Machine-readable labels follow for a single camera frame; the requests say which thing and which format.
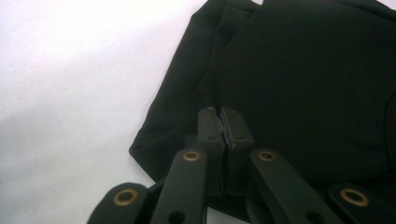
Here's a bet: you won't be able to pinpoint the black shorts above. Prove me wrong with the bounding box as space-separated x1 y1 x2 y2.
128 0 396 223

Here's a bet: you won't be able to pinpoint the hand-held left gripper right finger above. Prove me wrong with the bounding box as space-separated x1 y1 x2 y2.
219 106 257 197

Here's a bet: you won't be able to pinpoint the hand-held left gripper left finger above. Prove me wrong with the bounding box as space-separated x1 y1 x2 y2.
185 106 226 197

